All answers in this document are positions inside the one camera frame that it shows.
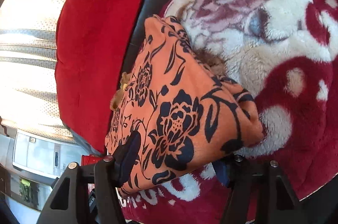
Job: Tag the orange floral blouse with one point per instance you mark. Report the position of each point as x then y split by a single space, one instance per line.
184 97

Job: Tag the black leather sofa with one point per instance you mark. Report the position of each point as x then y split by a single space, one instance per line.
148 15

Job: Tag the dotted cream curtain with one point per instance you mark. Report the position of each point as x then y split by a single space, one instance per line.
29 41

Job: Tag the white appliance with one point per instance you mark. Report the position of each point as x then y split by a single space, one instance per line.
34 155

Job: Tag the red quilted blanket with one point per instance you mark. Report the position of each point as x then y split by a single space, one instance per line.
100 28

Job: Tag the floral fleece blanket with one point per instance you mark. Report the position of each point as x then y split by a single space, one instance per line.
264 28

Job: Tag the red gift box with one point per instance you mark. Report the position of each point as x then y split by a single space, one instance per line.
91 160

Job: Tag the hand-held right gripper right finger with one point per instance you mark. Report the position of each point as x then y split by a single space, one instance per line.
223 172

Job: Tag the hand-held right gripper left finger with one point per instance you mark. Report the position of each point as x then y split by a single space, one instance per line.
129 158

